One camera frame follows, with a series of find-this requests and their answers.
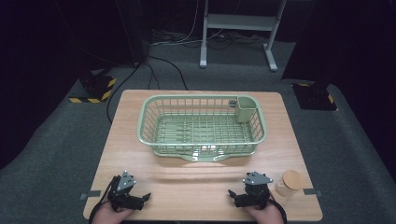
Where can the person's right hand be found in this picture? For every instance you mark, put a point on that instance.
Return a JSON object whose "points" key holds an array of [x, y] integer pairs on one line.
{"points": [[264, 215]]}

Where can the green plastic dish rack basket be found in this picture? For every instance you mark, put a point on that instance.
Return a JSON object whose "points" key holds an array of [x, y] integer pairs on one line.
{"points": [[149, 130]]}

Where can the person's left hand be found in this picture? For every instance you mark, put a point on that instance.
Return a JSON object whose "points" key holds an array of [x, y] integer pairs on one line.
{"points": [[109, 216]]}

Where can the black stand pole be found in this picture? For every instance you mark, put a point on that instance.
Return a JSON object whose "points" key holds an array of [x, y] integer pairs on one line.
{"points": [[132, 31]]}

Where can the glass jar with wooden lid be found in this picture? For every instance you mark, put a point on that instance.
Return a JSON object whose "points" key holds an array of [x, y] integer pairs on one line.
{"points": [[288, 184]]}

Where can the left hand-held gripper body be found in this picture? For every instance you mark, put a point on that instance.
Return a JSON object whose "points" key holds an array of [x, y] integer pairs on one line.
{"points": [[124, 186]]}

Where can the grey metal stand frame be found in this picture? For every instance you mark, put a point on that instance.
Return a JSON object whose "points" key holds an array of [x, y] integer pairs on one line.
{"points": [[239, 22]]}

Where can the green cutlery holder cup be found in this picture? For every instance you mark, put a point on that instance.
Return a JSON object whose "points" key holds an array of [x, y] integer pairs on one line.
{"points": [[246, 109]]}

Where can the grey tape strip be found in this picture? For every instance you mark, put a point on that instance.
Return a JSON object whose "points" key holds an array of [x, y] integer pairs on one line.
{"points": [[91, 194], [312, 192]]}

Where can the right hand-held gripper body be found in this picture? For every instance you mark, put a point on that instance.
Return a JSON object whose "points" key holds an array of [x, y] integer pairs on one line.
{"points": [[257, 189]]}

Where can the black base with yellow stripes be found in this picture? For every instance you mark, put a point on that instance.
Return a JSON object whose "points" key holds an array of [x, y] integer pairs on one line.
{"points": [[98, 88], [314, 98]]}

